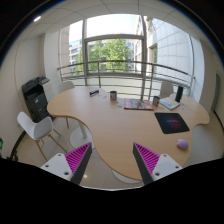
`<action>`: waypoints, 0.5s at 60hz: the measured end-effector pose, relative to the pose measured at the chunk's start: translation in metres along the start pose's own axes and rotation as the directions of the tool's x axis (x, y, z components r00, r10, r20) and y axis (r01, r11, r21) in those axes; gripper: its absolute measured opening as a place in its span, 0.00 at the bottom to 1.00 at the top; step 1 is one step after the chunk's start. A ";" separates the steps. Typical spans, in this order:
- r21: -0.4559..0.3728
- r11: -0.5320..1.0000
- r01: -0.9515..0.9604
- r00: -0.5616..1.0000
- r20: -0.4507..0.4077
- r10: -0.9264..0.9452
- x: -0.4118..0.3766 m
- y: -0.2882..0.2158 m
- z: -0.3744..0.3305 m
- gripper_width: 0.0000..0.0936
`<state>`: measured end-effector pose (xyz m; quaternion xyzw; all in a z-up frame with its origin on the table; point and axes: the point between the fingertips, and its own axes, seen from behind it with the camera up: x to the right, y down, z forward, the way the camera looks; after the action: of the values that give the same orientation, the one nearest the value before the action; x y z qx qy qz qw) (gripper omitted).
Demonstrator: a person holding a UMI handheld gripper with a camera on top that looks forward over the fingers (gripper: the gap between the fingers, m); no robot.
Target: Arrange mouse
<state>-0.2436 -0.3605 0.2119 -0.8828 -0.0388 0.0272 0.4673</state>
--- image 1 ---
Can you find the black office printer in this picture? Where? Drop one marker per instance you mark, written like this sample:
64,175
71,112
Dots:
35,98

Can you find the pink computer mouse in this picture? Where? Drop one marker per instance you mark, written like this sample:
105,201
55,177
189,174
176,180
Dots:
182,144

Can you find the black cylindrical speaker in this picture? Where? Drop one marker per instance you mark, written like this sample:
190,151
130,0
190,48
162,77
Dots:
179,94

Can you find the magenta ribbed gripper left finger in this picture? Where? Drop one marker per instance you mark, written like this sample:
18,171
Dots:
70,166

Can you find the metal balcony railing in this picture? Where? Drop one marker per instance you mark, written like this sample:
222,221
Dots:
128,78

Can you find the white chair far right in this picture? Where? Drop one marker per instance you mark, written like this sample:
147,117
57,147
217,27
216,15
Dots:
166,89

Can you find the white chair far left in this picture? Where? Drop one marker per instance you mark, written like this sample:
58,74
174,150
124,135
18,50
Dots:
64,86

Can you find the white chair wooden legs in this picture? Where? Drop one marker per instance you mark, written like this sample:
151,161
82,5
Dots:
38,130

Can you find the dark patterned cup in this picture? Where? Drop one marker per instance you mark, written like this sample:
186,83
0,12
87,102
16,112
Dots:
156,100

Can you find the open notebook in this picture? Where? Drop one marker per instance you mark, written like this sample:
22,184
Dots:
169,103

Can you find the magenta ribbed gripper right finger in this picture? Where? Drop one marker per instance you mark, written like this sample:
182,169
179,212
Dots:
153,166

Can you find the colourful magazine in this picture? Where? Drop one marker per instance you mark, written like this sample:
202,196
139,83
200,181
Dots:
137,104

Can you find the small dark blue box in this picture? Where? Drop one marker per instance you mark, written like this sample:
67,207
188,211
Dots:
93,92

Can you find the black mouse pad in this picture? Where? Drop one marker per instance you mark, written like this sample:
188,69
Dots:
171,123

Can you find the wooden curved table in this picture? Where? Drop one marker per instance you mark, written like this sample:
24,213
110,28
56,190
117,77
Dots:
114,130

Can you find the dark mug with print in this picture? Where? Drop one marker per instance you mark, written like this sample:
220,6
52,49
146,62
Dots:
113,95

